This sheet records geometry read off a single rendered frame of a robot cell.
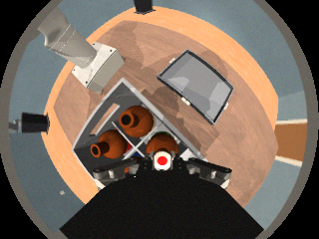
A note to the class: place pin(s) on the cream flat bar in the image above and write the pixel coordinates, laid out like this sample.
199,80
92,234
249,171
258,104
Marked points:
185,101

